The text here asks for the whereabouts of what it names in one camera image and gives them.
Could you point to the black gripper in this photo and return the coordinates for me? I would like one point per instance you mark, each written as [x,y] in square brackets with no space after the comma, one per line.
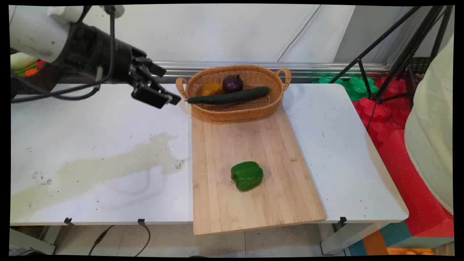
[90,50]

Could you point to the green foam puzzle mat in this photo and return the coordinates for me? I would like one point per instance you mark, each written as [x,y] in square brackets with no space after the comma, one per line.
[357,88]

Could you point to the pale white vegetable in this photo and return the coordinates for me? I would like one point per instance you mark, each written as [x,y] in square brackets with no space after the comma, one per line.
[22,61]

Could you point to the purple red onion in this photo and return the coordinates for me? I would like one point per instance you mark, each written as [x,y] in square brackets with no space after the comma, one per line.
[232,83]

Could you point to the teal and orange foam mat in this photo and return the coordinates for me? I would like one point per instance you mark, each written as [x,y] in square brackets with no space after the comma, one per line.
[384,241]

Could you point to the black table edge clip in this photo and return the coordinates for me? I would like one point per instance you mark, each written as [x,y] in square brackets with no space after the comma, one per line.
[342,219]
[141,221]
[68,220]

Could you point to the cream fabric cover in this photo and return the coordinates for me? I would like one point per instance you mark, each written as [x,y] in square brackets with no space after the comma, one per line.
[433,127]

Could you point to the dark woven vegetable basket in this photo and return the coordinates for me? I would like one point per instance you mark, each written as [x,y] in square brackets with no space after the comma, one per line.
[36,85]

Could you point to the small red vegetable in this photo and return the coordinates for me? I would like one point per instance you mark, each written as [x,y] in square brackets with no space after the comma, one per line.
[41,64]

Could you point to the white table leg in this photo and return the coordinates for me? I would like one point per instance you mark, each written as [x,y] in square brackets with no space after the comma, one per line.
[348,237]

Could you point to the green bell pepper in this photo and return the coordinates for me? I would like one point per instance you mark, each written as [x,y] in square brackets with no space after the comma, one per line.
[247,176]

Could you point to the dark green cucumber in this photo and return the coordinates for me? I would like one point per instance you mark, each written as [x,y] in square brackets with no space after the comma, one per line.
[232,96]

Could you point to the black tripod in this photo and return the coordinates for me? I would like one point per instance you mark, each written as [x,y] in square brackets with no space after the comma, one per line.
[409,50]

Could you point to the red foam puzzle mat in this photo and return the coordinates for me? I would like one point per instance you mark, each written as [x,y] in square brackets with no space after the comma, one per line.
[409,174]

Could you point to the grey table leg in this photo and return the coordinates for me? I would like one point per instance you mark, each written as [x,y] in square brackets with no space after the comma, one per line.
[32,241]

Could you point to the small orange vegetable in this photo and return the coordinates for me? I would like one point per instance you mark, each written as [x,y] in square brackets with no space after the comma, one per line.
[31,72]

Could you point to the dark plastic crate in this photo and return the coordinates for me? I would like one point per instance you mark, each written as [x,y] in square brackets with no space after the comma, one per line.
[420,64]

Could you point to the yellow potato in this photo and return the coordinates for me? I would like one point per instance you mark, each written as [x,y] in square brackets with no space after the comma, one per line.
[212,89]

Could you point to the aluminium window rail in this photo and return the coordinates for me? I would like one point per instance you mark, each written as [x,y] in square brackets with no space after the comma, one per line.
[319,67]

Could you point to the wooden cutting board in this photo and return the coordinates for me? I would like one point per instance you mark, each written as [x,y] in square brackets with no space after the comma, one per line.
[253,203]

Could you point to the light green vegetable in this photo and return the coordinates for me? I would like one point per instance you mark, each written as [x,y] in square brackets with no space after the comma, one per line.
[21,71]

